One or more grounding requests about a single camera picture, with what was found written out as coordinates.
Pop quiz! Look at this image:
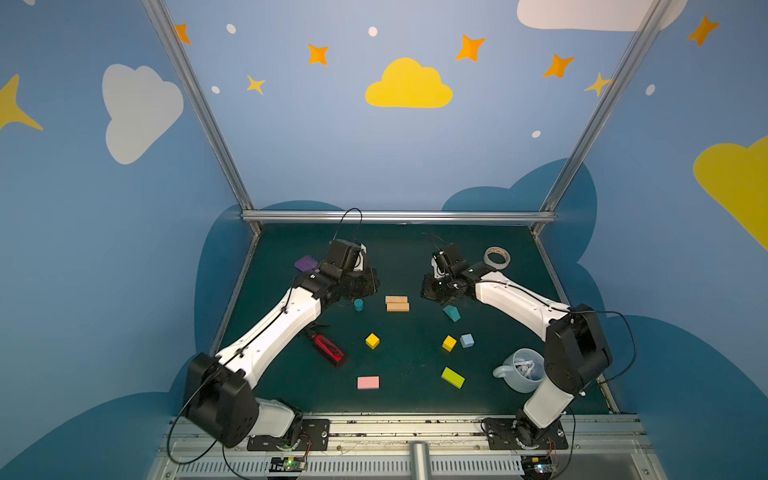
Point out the grey camera pole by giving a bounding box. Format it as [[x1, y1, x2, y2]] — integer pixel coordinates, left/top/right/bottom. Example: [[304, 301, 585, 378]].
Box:
[[410, 441, 432, 480]]

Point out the right circuit board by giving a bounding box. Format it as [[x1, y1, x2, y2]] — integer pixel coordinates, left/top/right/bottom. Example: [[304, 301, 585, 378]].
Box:
[[520, 456, 554, 480]]

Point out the pink rectangular block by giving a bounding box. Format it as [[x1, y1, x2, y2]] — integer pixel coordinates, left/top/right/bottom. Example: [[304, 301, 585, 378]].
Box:
[[357, 376, 380, 390]]

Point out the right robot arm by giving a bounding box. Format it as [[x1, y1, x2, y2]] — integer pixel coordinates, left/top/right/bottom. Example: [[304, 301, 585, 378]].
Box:
[[421, 264, 613, 437]]

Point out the yellow cube block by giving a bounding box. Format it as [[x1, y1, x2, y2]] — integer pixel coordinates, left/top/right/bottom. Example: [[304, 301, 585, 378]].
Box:
[[442, 335, 457, 352], [365, 333, 380, 349]]

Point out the light blue mug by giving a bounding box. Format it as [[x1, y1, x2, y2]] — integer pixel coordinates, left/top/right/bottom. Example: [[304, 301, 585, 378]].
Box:
[[492, 348, 546, 394]]

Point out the circuit board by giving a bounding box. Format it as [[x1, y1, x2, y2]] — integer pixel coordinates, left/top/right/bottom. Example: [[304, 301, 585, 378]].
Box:
[[269, 457, 307, 474], [520, 456, 554, 480]]

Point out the yellow cube block right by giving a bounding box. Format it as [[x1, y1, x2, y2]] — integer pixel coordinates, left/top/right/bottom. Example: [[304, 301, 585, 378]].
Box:
[[442, 335, 457, 352]]

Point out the lime green rectangular block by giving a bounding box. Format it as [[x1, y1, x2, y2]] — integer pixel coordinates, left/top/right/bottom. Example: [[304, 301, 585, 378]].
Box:
[[441, 367, 465, 389]]

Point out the left circuit board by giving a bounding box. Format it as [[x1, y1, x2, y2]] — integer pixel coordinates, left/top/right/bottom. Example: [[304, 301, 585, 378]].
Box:
[[269, 457, 307, 474]]

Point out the teal house-shaped block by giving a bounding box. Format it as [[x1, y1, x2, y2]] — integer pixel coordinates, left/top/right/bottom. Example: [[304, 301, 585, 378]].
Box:
[[443, 305, 461, 322]]

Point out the aluminium cage frame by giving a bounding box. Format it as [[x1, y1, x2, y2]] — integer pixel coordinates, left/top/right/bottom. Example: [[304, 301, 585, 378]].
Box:
[[140, 0, 673, 238]]

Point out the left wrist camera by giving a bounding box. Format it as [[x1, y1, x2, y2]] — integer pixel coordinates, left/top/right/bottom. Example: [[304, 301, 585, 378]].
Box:
[[325, 239, 367, 271]]

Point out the yellow cube block left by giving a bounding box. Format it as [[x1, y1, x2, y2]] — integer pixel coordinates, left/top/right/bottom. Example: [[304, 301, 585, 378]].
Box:
[[365, 333, 380, 349]]

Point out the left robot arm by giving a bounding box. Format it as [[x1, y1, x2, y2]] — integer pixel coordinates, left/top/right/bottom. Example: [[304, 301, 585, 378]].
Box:
[[180, 267, 380, 448]]

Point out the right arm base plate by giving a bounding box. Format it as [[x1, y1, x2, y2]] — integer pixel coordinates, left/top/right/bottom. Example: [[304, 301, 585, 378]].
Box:
[[480, 417, 569, 450]]

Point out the light blue cube block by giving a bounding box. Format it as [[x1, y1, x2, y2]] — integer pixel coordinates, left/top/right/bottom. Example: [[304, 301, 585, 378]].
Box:
[[460, 334, 474, 348]]

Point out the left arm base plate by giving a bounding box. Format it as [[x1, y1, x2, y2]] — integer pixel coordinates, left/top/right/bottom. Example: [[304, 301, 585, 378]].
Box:
[[247, 418, 330, 452]]

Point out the white tape roll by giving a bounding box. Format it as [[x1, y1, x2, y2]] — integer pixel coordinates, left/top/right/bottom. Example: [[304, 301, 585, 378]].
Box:
[[483, 246, 511, 270]]

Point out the aluminium front rail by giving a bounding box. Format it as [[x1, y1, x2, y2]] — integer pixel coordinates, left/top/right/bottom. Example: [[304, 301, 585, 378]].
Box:
[[148, 413, 666, 479]]

